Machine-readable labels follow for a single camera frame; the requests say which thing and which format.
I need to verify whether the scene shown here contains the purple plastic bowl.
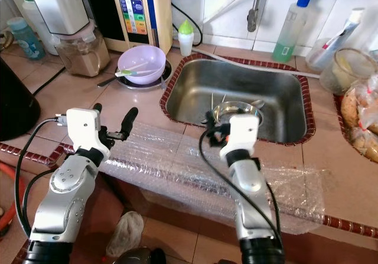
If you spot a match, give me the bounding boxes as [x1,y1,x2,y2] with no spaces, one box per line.
[117,45,167,86]

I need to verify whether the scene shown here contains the thin green-tipped chopstick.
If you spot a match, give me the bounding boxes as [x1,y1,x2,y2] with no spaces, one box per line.
[210,94,225,121]

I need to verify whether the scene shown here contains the small steel bowl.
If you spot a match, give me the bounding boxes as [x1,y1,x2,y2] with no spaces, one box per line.
[213,100,263,123]

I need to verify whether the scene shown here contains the white green-tipped utensil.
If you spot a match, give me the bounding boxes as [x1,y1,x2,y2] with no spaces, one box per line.
[116,62,157,77]

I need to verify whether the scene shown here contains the clear bubble wrap sheet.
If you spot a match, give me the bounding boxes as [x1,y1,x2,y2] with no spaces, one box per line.
[100,124,340,226]

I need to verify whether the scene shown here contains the glass jar brown contents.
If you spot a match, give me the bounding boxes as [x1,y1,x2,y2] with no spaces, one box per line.
[55,29,110,77]

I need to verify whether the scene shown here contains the stainless steel sink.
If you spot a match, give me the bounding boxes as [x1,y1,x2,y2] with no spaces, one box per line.
[164,59,308,145]

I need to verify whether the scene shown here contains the black electric kettle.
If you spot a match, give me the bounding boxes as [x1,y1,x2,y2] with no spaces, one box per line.
[0,57,43,142]

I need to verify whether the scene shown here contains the white bottle green cap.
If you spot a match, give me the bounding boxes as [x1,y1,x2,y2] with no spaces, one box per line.
[177,19,194,57]

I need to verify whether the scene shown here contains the teal plastic bottle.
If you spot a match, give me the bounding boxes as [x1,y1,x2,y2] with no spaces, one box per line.
[7,17,45,60]

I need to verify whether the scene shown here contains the crumpled white cloth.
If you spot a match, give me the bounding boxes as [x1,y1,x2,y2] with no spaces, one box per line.
[106,211,145,258]

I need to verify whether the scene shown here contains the beige water ionizer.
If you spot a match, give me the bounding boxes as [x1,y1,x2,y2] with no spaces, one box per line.
[110,0,173,54]

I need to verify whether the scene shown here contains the white water filter appliance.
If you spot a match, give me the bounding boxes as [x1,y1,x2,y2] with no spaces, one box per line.
[30,0,89,37]

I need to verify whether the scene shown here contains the orange rimmed basin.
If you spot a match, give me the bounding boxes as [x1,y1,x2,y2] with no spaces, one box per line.
[0,161,17,229]

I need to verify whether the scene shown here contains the white plastic jug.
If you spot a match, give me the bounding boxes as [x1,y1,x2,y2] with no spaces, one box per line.
[19,0,60,55]

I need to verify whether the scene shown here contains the green dish soap bottle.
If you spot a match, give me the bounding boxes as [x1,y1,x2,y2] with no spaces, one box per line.
[272,0,312,64]

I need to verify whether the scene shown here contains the dark left robot foot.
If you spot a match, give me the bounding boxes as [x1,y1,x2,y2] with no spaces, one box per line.
[115,247,166,264]

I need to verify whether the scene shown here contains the small clear plastic cup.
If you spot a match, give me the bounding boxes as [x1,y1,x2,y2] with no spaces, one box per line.
[307,38,337,71]

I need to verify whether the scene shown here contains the large clear plastic container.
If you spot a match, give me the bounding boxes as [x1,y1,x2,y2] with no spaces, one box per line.
[320,47,377,95]

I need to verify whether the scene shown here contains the plastic bag of food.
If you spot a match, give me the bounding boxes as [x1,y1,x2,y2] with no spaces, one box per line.
[340,75,378,163]

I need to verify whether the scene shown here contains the white toothpaste tube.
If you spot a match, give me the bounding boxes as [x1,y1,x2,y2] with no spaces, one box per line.
[313,9,364,70]

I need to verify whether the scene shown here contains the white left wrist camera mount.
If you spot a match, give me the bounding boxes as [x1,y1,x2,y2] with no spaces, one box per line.
[66,109,110,158]

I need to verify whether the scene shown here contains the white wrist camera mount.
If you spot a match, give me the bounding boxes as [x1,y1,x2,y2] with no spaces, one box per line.
[220,114,260,160]
[66,109,110,158]

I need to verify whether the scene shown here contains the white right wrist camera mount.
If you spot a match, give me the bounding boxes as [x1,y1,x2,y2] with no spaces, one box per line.
[220,114,260,160]

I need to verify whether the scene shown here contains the grey water hose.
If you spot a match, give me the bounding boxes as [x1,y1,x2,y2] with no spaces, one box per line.
[192,47,322,79]

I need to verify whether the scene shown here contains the black ionizer power cable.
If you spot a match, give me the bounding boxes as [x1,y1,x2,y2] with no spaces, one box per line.
[171,4,204,46]

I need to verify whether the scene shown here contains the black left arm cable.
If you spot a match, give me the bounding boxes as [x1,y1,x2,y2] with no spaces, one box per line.
[13,118,69,244]

